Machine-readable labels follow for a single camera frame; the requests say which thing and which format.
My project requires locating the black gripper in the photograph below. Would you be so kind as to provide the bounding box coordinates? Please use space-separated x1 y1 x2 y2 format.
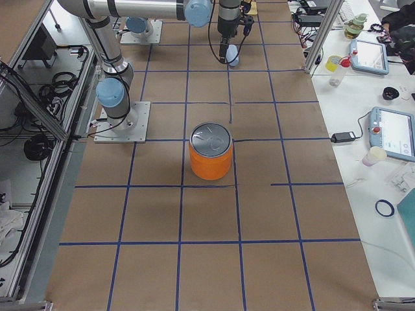
217 9 254 63

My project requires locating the light blue plastic cup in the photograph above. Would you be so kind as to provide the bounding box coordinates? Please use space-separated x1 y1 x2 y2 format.
226 45 239 67

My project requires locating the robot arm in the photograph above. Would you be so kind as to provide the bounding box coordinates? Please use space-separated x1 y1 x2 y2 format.
59 0 254 78

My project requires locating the wooden cup tree stand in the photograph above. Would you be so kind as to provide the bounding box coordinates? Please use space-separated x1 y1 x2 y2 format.
243 0 257 16

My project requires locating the white plastic cup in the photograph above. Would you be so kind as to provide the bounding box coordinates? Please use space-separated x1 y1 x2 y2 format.
362 146 387 167

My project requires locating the orange can with grey lid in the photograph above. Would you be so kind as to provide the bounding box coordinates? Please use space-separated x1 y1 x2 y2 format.
189 122 233 181

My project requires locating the yellow tape roll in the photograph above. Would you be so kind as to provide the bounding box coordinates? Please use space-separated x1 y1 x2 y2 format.
325 55 342 73

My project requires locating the clear squeeze bottle red cap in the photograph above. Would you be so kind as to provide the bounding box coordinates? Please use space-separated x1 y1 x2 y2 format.
329 55 351 87

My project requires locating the teach pendant far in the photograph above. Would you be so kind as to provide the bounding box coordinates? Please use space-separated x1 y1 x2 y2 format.
350 39 389 75

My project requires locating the teach pendant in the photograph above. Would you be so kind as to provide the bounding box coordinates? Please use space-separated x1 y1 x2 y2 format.
368 107 414 162
350 39 389 75

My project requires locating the black power adapter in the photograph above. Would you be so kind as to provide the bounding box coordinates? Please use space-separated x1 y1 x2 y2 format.
330 132 357 143

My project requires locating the black bowl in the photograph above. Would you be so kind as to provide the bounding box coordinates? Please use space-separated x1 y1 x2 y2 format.
382 86 400 101

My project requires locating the teach pendant near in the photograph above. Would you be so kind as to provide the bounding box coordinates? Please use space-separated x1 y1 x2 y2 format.
368 107 414 162

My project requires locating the white crumpled cloth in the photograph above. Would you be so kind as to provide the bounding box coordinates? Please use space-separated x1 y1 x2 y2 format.
1 202 24 244

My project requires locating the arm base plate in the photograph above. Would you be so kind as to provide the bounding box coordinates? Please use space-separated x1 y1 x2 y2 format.
93 101 150 143
120 19 163 45

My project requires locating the aluminium frame post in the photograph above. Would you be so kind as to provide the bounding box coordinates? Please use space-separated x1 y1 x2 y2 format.
303 0 344 73

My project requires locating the blue tape ring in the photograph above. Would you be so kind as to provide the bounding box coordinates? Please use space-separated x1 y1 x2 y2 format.
374 200 396 218

